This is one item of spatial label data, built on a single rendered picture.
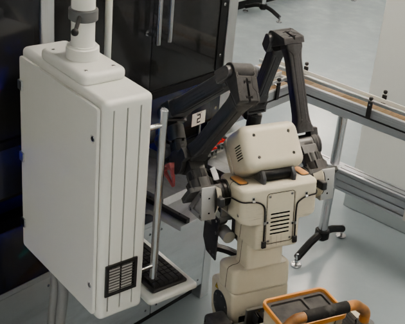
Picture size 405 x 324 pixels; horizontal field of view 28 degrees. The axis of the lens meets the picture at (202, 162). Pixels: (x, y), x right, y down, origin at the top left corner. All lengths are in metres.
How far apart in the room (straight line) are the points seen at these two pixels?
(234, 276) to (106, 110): 0.79
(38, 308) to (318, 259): 1.80
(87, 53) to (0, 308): 1.13
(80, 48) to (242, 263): 0.90
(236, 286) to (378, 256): 1.99
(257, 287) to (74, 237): 0.65
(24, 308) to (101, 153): 1.05
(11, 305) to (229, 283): 0.86
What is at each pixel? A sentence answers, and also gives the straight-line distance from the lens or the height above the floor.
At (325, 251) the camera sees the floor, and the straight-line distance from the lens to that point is 4.55.
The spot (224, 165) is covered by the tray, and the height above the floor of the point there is 0.88.
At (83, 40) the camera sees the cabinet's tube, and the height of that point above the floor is 1.65.
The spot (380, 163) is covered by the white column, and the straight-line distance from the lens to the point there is 4.80.
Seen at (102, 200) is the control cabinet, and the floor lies 1.24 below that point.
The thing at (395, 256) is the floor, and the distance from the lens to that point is 4.63.
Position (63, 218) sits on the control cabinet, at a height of 1.08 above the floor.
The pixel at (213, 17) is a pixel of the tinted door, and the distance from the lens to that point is 3.33.
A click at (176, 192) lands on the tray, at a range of 3.07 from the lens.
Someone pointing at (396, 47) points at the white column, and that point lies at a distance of 4.56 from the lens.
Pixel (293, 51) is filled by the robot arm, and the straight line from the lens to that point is 2.75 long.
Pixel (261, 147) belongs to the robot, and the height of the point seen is 1.34.
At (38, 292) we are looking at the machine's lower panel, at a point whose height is 0.53.
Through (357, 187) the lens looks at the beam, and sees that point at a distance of 4.19.
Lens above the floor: 2.43
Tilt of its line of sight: 27 degrees down
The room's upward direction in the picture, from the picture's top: 5 degrees clockwise
